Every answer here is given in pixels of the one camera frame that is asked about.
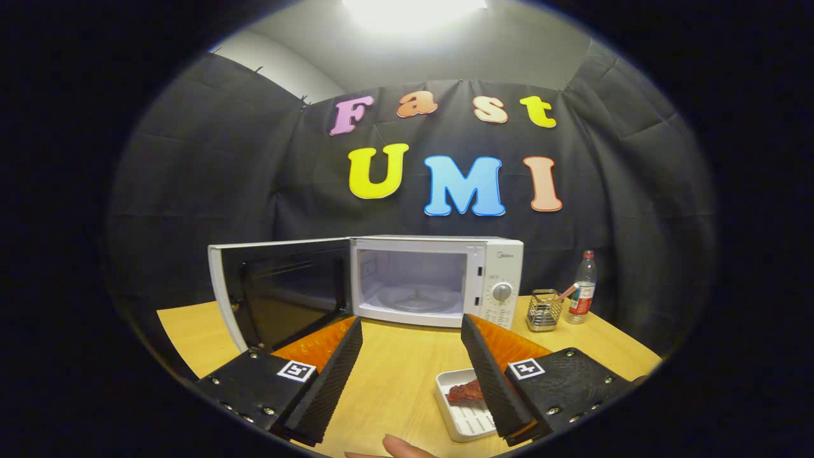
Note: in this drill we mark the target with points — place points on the red checkered stick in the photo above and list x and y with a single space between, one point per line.
568 292

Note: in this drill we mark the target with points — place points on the white ribbed rectangular dish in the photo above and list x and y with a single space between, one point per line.
467 423

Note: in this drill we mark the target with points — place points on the glass turntable plate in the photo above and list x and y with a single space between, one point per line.
420 302

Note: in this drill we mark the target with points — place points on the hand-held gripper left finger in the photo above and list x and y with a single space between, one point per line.
331 381

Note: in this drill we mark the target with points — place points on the clear plastic water bottle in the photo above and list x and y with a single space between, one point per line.
582 299

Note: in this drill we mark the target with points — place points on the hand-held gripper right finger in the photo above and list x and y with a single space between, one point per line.
493 381

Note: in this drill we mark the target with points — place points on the black backdrop cloth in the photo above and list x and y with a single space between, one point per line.
191 178

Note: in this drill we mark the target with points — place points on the reddish brown fried meat piece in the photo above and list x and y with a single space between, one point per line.
463 391

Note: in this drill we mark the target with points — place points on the white toaster oven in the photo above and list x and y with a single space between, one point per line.
509 270

